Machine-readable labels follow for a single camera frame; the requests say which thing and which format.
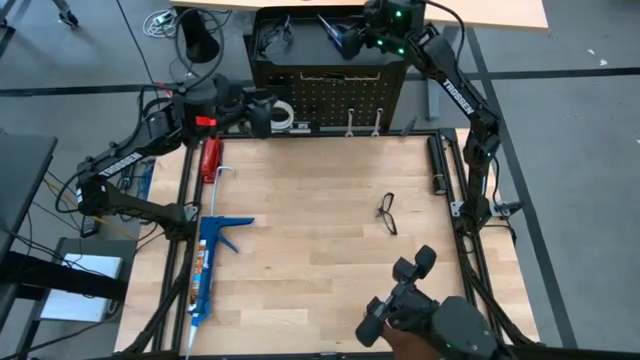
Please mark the black flashlight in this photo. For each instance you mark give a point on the black flashlight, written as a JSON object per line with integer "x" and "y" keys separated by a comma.
{"x": 437, "y": 165}

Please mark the red hand tool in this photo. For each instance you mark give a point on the red hand tool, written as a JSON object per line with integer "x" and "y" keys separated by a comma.
{"x": 211, "y": 160}

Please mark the person's hand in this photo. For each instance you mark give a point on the person's hand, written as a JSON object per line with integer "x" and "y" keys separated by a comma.
{"x": 410, "y": 346}

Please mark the black pegboard tool cart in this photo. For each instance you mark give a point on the black pegboard tool cart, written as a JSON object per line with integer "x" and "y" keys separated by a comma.
{"x": 305, "y": 62}

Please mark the black aluminium table frame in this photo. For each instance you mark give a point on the black aluminium table frame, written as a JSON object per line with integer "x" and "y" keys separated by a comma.
{"x": 325, "y": 134}

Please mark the black side desk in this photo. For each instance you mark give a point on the black side desk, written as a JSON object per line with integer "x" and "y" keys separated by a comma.
{"x": 20, "y": 170}

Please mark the white flat box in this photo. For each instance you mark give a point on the white flat box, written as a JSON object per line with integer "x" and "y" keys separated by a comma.
{"x": 75, "y": 305}

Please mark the silver combination wrench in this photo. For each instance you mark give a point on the silver combination wrench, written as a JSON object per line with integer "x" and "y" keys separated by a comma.
{"x": 378, "y": 120}
{"x": 350, "y": 122}

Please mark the black desk leg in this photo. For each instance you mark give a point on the black desk leg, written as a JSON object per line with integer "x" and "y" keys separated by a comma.
{"x": 200, "y": 45}

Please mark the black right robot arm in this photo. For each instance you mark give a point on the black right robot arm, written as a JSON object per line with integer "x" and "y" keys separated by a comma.
{"x": 457, "y": 95}

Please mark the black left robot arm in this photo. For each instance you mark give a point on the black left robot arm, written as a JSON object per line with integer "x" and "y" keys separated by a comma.
{"x": 120, "y": 164}

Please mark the silver hex key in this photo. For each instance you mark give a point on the silver hex key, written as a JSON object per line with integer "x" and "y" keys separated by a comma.
{"x": 227, "y": 168}

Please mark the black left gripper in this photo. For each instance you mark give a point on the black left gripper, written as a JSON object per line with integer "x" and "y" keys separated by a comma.
{"x": 235, "y": 100}

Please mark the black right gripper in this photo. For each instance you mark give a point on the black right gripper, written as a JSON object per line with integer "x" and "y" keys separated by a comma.
{"x": 390, "y": 27}

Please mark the blue caulking gun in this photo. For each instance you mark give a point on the blue caulking gun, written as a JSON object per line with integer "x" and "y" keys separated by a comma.
{"x": 202, "y": 280}

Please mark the black power adapter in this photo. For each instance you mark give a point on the black power adapter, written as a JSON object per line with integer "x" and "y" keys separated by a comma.
{"x": 90, "y": 226}

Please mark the light wooden desk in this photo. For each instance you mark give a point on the light wooden desk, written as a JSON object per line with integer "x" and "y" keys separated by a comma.
{"x": 500, "y": 12}

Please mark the white tape roll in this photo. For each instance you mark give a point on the white tape roll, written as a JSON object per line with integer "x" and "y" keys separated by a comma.
{"x": 287, "y": 117}

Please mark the black handheld device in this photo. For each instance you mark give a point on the black handheld device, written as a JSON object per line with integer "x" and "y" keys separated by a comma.
{"x": 405, "y": 295}

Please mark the black metal side stand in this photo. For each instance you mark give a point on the black metal side stand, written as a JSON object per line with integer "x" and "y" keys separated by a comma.
{"x": 60, "y": 277}

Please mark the black safety glasses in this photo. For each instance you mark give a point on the black safety glasses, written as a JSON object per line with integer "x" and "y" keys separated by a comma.
{"x": 275, "y": 35}
{"x": 382, "y": 214}

